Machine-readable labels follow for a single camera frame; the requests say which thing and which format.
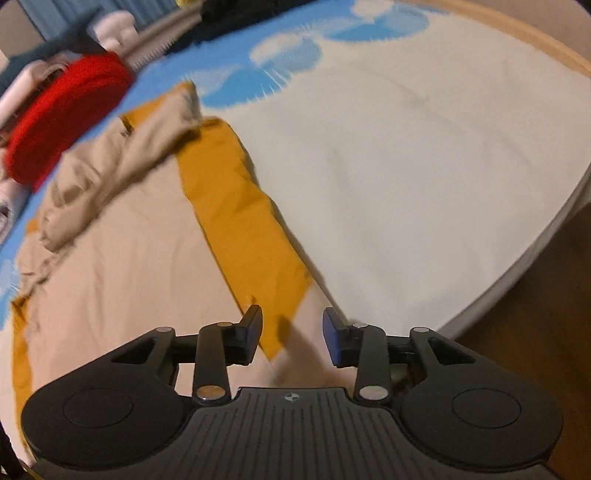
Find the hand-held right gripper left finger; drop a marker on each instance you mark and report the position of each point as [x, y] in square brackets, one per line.
[251, 332]

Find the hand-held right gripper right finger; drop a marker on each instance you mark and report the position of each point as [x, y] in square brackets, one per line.
[333, 337]

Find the beige and yellow jacket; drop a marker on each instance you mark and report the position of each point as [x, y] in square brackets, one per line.
[115, 254]

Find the blue and white bed sheet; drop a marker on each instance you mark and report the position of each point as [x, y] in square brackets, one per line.
[392, 161]

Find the red folded blanket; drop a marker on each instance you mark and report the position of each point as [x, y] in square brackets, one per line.
[64, 120]

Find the window ledge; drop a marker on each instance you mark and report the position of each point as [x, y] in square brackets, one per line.
[161, 39]

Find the dark teal shark plush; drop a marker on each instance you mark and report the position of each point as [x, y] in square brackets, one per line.
[51, 44]

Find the blue curtain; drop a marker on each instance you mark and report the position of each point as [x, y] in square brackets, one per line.
[51, 14]

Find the wooden bed frame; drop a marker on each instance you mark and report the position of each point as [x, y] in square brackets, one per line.
[531, 41]

